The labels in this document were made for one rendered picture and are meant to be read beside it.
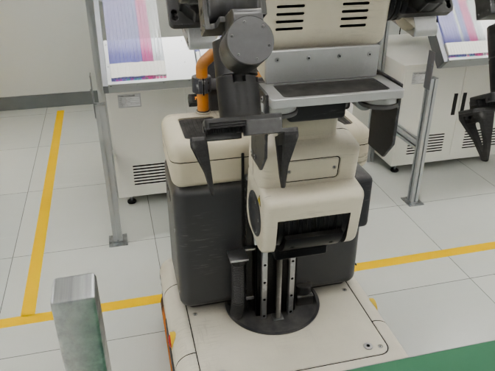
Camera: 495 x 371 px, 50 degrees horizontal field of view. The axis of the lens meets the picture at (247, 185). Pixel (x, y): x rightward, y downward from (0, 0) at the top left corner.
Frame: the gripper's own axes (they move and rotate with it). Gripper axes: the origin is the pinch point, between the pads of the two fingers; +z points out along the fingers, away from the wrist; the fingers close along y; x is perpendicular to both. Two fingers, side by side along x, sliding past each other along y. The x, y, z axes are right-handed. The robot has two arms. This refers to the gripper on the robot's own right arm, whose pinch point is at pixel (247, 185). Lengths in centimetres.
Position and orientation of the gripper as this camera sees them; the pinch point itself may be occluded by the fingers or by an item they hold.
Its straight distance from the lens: 72.8
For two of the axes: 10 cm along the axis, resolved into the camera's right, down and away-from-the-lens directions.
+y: 9.9, -1.0, 1.3
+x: -1.3, -0.2, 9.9
